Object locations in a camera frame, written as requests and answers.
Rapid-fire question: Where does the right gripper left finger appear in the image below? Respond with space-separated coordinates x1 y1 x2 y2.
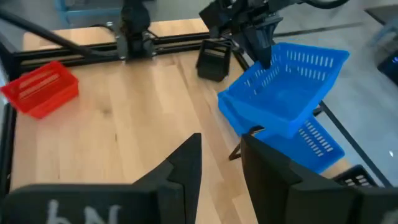
0 133 203 224

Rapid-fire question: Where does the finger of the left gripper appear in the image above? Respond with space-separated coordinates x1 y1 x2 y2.
239 29 262 65
257 21 276 69

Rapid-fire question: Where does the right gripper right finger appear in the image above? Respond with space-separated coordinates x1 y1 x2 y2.
241 133 398 224

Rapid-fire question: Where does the black plastic slotted basket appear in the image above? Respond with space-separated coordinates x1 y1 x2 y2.
195 39 233 83
331 164 379 188

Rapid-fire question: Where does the blue plastic slotted basket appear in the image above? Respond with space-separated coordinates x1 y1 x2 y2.
254 115 346 175
216 42 351 139

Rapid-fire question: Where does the red plastic slotted basket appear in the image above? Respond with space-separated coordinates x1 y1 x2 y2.
0 60 80 120

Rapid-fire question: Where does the black aluminium table frame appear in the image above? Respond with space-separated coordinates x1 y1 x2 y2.
0 30 249 200

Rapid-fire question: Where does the black sleeved cable bundle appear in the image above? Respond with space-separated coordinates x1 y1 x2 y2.
0 8 122 59

